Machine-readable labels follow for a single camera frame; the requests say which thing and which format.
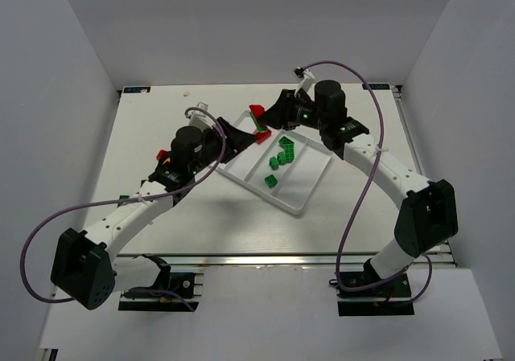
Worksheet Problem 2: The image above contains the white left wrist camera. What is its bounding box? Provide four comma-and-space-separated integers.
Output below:
185, 102, 209, 129

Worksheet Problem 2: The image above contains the green studded lego plate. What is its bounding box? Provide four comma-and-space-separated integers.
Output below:
278, 137, 295, 165

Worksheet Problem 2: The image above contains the blue table label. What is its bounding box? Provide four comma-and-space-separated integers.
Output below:
362, 84, 391, 90
122, 86, 150, 94

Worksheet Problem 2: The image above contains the blue table label right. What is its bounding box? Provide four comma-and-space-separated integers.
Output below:
362, 84, 391, 90

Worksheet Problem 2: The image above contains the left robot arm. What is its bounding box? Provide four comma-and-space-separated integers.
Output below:
51, 118, 257, 310

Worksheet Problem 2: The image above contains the blue table label left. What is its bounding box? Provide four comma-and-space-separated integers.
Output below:
122, 86, 150, 94

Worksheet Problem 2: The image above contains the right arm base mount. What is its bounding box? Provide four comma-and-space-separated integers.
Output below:
328, 275, 414, 317

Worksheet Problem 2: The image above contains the red wedge lego brick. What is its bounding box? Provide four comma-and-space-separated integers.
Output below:
254, 130, 271, 145

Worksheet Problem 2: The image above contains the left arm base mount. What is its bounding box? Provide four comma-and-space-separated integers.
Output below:
113, 255, 203, 313

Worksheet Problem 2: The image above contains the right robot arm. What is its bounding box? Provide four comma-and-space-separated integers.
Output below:
257, 80, 459, 286

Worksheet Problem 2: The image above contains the red curved lego brick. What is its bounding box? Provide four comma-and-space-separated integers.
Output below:
249, 105, 266, 118

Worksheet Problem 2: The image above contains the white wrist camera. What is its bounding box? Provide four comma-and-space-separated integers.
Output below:
294, 68, 315, 96
185, 102, 209, 129

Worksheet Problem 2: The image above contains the white divided sorting tray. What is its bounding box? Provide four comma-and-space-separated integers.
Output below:
216, 130, 332, 215

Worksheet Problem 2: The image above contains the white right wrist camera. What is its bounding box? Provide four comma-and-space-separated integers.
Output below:
294, 68, 315, 96

